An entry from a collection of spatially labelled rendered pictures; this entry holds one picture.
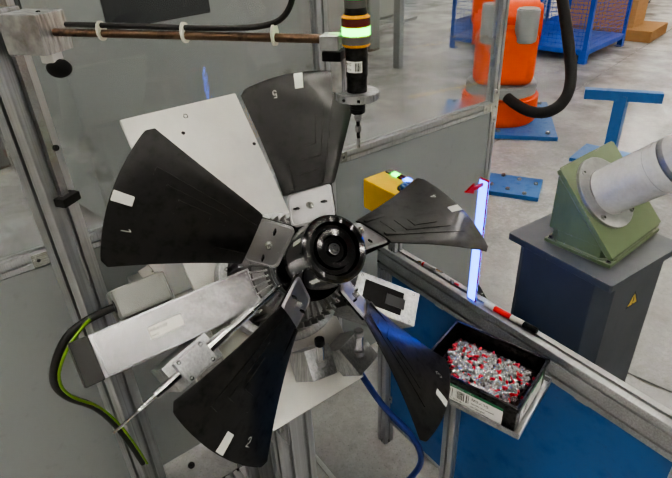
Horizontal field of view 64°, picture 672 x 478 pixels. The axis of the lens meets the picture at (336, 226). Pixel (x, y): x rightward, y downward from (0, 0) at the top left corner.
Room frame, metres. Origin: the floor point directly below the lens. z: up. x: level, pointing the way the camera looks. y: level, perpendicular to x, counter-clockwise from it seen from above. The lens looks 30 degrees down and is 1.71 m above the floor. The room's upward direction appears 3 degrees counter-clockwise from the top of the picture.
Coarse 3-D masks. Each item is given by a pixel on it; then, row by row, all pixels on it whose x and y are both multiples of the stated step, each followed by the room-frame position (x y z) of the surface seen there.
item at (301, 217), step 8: (328, 184) 0.87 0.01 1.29; (304, 192) 0.87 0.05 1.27; (312, 192) 0.87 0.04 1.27; (320, 192) 0.86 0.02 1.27; (328, 192) 0.86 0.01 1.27; (288, 200) 0.88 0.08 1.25; (296, 200) 0.87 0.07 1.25; (304, 200) 0.87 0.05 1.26; (312, 200) 0.86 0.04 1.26; (320, 200) 0.85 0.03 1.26; (328, 200) 0.85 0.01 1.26; (304, 208) 0.86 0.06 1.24; (312, 208) 0.85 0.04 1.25; (320, 208) 0.84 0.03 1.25; (328, 208) 0.84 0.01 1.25; (296, 216) 0.85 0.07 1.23; (304, 216) 0.85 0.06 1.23; (312, 216) 0.84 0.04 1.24; (296, 224) 0.84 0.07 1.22; (304, 224) 0.84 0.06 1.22
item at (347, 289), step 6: (348, 282) 0.80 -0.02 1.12; (342, 288) 0.74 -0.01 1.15; (348, 288) 0.77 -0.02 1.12; (354, 288) 0.80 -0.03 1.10; (348, 294) 0.74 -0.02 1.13; (360, 294) 0.80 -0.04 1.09; (348, 300) 0.72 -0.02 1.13; (360, 300) 0.77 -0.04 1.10; (354, 306) 0.72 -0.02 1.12; (360, 306) 0.74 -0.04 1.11; (360, 312) 0.72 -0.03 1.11
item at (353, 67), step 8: (360, 48) 0.83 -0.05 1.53; (352, 56) 0.83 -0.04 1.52; (360, 56) 0.83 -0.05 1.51; (352, 64) 0.83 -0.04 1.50; (360, 64) 0.83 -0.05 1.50; (352, 72) 0.83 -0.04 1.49; (360, 72) 0.83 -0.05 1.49; (352, 80) 0.83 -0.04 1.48; (360, 80) 0.83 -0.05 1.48; (352, 88) 0.83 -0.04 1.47; (360, 88) 0.83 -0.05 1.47; (352, 112) 0.84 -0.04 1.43; (360, 112) 0.84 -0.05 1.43
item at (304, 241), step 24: (336, 216) 0.79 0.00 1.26; (312, 240) 0.75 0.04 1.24; (336, 240) 0.77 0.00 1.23; (360, 240) 0.78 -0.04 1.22; (288, 264) 0.76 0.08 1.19; (312, 264) 0.71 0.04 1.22; (336, 264) 0.73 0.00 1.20; (360, 264) 0.75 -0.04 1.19; (312, 288) 0.74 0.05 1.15; (336, 288) 0.80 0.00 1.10
